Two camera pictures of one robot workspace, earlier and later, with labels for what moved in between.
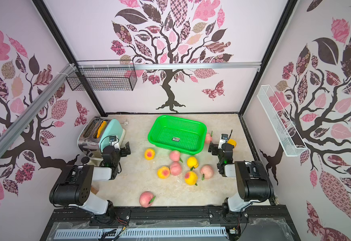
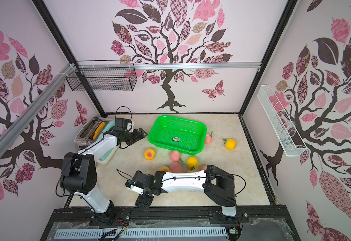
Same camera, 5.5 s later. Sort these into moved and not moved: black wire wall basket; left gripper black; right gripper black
Moved: right gripper black; left gripper black
Not moved: black wire wall basket
